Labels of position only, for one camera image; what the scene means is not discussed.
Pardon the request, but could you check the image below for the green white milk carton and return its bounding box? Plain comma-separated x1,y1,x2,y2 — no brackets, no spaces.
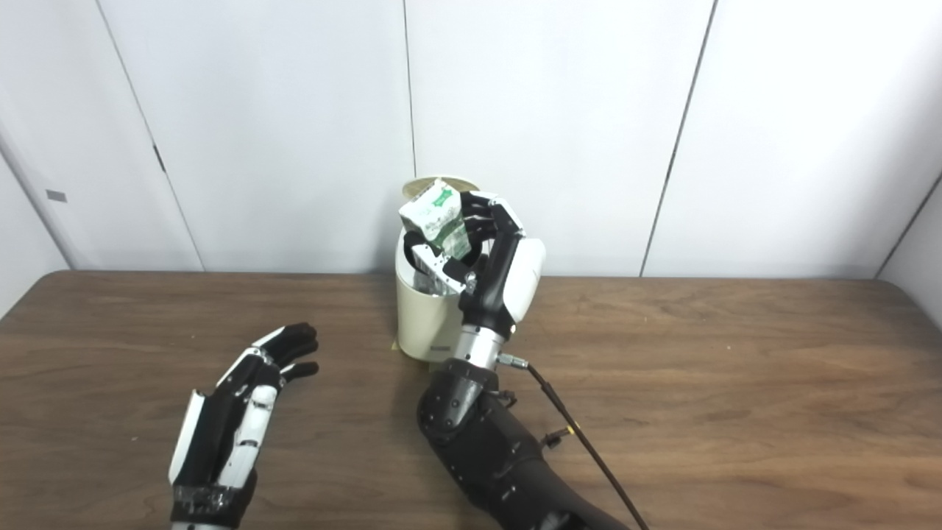
398,178,472,260

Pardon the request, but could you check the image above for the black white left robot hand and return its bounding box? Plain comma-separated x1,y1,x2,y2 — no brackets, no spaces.
168,322,320,490

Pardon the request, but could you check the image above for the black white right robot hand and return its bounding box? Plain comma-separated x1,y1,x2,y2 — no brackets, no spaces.
403,191,548,339

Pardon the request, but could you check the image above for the cream-colored bin body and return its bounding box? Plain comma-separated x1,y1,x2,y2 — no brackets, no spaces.
395,221,486,363

